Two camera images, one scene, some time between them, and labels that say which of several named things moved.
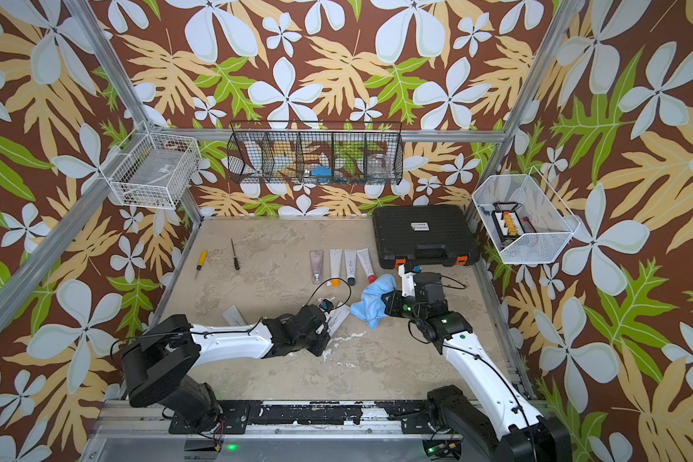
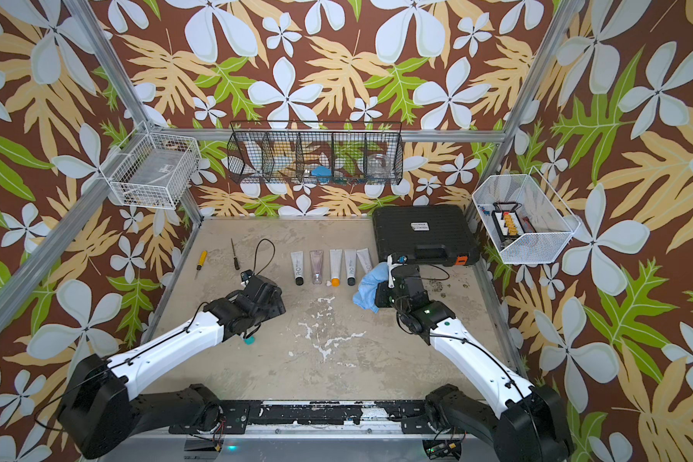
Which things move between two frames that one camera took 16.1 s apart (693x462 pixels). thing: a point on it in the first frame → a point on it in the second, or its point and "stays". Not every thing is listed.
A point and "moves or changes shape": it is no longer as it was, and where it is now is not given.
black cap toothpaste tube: [336, 316] → [297, 261]
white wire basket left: [151, 169] stays
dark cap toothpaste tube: [350, 261] stays
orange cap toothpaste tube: [335, 255] stays
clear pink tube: [317, 257] stays
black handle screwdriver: [236, 263] stays
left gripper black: [324, 340] → [277, 304]
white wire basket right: [525, 219] stays
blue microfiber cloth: [372, 306] moves or changes shape
